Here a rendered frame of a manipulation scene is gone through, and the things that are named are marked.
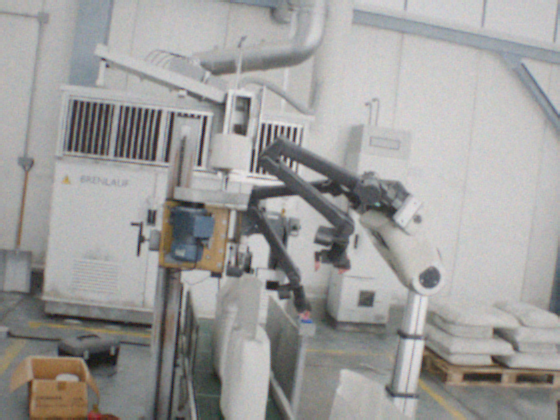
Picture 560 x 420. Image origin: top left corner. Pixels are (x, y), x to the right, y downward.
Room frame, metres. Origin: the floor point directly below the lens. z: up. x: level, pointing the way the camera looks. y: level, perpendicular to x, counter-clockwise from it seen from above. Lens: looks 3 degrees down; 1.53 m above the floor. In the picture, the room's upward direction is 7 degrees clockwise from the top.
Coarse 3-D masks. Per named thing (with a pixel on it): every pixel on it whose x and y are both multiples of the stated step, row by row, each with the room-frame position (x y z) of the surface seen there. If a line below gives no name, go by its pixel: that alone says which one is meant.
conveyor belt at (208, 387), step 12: (204, 324) 4.82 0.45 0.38; (204, 336) 4.47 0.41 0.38; (204, 348) 4.16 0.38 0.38; (204, 360) 3.89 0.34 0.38; (204, 372) 3.65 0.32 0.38; (204, 384) 3.44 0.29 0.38; (216, 384) 3.46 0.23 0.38; (204, 396) 3.24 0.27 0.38; (216, 396) 3.27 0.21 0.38; (204, 408) 3.07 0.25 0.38; (216, 408) 3.09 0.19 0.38
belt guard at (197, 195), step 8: (176, 192) 3.03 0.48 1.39; (184, 192) 3.00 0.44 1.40; (192, 192) 3.00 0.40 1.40; (200, 192) 3.01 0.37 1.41; (208, 192) 3.03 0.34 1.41; (216, 192) 3.08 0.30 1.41; (224, 192) 3.11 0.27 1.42; (232, 192) 3.24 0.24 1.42; (192, 200) 3.00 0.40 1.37; (200, 200) 3.01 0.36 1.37; (208, 200) 3.04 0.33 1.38; (216, 200) 3.08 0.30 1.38; (224, 200) 3.11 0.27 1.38; (232, 200) 3.15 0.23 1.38; (240, 200) 3.19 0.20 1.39; (248, 200) 3.23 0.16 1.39; (264, 200) 3.32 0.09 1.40
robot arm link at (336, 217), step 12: (264, 168) 2.36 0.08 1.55; (276, 168) 2.36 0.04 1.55; (288, 168) 2.40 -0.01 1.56; (288, 180) 2.40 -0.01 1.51; (300, 180) 2.40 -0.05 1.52; (300, 192) 2.41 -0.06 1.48; (312, 192) 2.41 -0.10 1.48; (312, 204) 2.42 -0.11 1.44; (324, 204) 2.42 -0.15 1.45; (324, 216) 2.43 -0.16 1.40; (336, 216) 2.42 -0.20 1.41; (348, 216) 2.47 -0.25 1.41; (336, 228) 2.43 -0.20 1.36
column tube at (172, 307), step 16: (176, 128) 3.25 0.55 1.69; (192, 128) 3.26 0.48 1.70; (176, 144) 3.25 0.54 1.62; (192, 144) 3.26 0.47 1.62; (176, 160) 3.25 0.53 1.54; (192, 160) 3.27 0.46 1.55; (176, 176) 3.25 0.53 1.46; (192, 176) 3.27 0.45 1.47; (160, 272) 3.25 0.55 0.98; (176, 272) 3.26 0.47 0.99; (160, 288) 3.25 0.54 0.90; (176, 288) 3.26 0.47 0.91; (160, 304) 3.25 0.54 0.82; (176, 304) 3.27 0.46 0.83; (160, 320) 3.25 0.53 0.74; (176, 320) 3.27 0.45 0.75; (160, 336) 3.25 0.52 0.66; (160, 352) 3.26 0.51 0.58; (160, 384) 3.26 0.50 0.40; (160, 400) 3.26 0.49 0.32; (144, 416) 3.25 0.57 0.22; (160, 416) 3.26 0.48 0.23
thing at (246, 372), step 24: (240, 288) 2.96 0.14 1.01; (240, 312) 2.92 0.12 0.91; (240, 336) 2.86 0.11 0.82; (264, 336) 2.89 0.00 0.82; (240, 360) 2.79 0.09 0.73; (264, 360) 2.80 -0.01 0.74; (240, 384) 2.78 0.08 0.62; (264, 384) 2.81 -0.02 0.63; (240, 408) 2.78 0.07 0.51; (264, 408) 2.84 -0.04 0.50
